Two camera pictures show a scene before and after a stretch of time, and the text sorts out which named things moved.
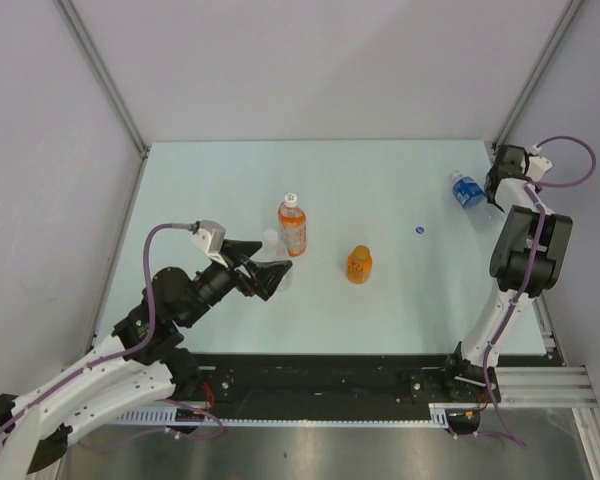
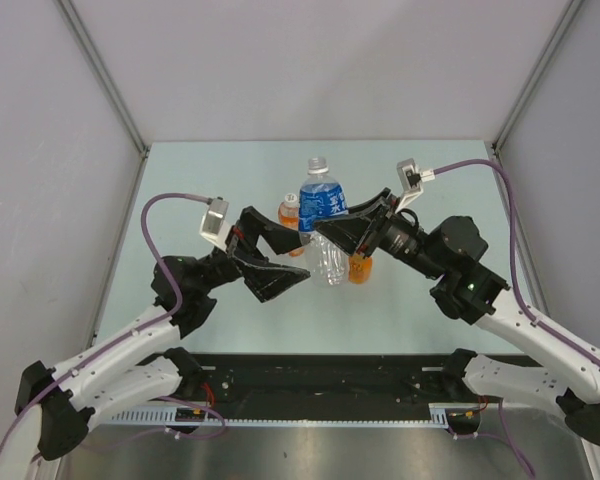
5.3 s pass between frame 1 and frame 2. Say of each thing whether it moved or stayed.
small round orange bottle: stayed
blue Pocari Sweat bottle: moved
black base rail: stayed
